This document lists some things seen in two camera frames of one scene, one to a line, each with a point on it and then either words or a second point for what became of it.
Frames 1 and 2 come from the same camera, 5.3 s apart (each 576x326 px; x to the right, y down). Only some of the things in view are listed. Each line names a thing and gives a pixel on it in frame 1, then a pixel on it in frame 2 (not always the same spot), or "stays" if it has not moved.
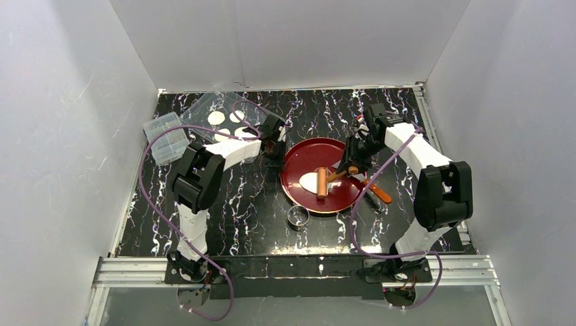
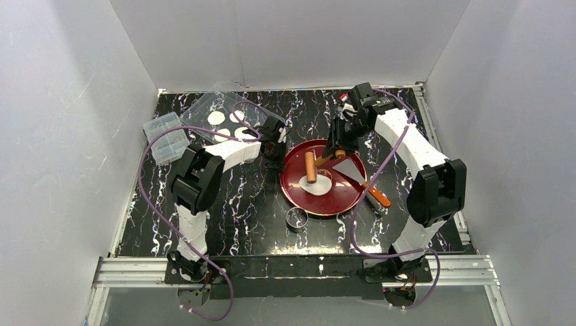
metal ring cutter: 297,216 stays
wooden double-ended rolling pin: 323,179 to 310,166
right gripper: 356,155 to 339,138
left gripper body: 274,141 stays
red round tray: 305,157 stays
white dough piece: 310,181 stays
